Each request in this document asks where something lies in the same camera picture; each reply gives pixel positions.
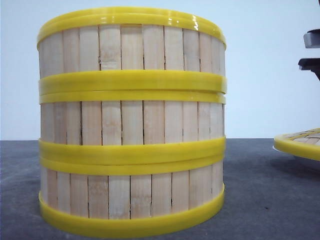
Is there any bamboo steamer basket with bun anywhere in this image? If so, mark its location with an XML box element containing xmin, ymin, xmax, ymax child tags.
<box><xmin>37</xmin><ymin>7</ymin><xmax>227</xmax><ymax>104</ymax></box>

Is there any woven bamboo steamer lid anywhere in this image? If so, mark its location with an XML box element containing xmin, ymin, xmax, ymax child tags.
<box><xmin>273</xmin><ymin>128</ymin><xmax>320</xmax><ymax>161</ymax></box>

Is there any bottom bamboo steamer basket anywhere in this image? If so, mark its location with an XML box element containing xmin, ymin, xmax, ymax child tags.
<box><xmin>39</xmin><ymin>155</ymin><xmax>225</xmax><ymax>238</ymax></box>

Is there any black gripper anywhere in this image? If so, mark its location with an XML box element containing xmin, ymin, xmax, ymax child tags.
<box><xmin>297</xmin><ymin>28</ymin><xmax>320</xmax><ymax>82</ymax></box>

